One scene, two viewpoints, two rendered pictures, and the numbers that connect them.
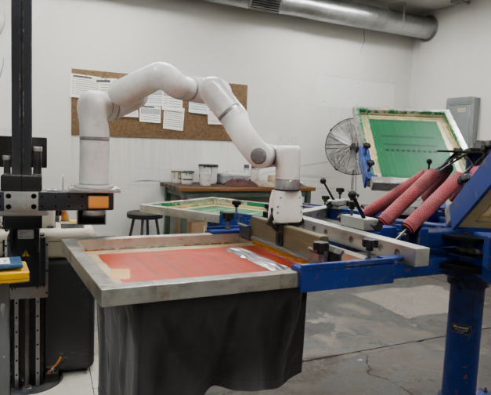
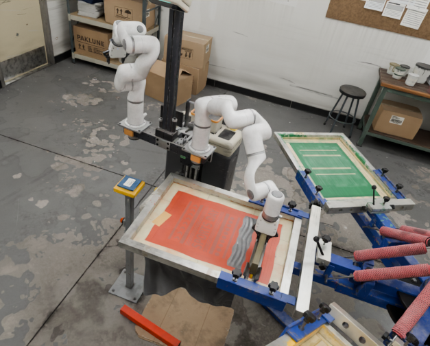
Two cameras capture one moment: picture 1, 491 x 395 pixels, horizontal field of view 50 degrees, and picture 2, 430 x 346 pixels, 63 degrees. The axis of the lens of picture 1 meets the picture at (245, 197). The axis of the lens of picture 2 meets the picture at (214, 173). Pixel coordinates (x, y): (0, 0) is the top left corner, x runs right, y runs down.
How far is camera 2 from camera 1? 1.27 m
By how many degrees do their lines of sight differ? 47
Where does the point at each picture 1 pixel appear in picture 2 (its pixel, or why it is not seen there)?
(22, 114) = (168, 101)
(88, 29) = not seen: outside the picture
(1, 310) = (127, 201)
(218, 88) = (248, 139)
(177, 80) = (228, 123)
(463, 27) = not seen: outside the picture
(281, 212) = (259, 227)
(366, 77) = not seen: outside the picture
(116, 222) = (336, 86)
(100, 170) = (199, 143)
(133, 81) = (215, 108)
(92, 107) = (198, 110)
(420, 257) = (297, 314)
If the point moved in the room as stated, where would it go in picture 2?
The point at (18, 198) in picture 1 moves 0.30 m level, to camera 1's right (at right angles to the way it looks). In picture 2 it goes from (161, 142) to (195, 167)
